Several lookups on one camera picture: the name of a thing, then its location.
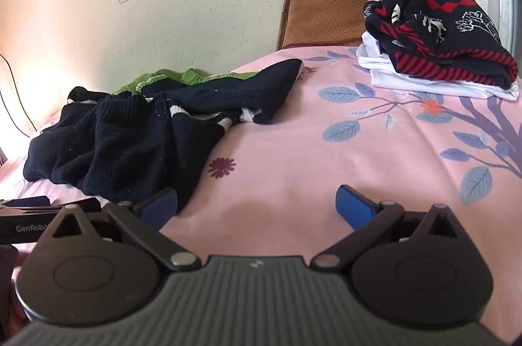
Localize pink floral bedsheet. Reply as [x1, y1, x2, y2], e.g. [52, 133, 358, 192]
[0, 44, 522, 330]

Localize green knit garment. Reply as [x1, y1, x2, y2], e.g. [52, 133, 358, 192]
[112, 68, 262, 96]

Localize black red patterned sweater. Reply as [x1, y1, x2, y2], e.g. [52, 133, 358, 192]
[363, 0, 518, 90]

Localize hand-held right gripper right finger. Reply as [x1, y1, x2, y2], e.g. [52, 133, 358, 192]
[311, 185, 461, 272]

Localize white folded garment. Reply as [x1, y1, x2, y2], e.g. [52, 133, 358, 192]
[356, 31, 520, 101]

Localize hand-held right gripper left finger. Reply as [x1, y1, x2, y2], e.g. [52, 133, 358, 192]
[49, 187, 201, 272]

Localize black cable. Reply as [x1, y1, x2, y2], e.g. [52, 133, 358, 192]
[0, 52, 39, 134]

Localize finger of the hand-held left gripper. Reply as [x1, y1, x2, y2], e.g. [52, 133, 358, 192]
[48, 197, 102, 213]
[0, 197, 51, 209]

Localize navy knit sweater white stripes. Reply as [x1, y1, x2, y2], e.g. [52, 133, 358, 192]
[22, 58, 304, 214]

